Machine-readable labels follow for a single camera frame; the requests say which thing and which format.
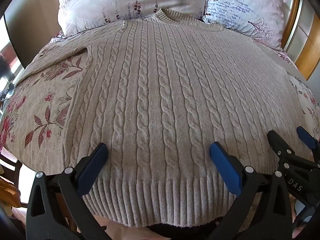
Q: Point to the wooden chair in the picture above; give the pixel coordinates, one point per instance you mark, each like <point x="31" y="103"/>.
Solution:
<point x="10" y="195"/>

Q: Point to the floral bedspread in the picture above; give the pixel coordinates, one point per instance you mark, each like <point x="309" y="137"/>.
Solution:
<point x="37" y="110"/>

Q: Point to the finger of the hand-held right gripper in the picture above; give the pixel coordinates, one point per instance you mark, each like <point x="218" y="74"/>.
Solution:
<point x="307" y="138"/>
<point x="276" y="140"/>

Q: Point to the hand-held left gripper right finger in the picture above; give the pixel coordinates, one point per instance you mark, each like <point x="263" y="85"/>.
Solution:
<point x="225" y="165"/>

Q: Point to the wooden headboard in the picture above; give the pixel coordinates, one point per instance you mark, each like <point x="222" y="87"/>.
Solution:
<point x="312" y="50"/>

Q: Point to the white floral pillow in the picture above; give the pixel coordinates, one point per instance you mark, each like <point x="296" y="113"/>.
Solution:
<point x="112" y="2"/>

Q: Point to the pale blue floral pillow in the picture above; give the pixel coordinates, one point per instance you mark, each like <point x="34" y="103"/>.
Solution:
<point x="245" y="10"/>

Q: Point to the dark round board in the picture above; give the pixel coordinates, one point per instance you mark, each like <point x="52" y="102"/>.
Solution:
<point x="32" y="25"/>

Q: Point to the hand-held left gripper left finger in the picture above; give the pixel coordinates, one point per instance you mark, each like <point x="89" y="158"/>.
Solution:
<point x="93" y="164"/>

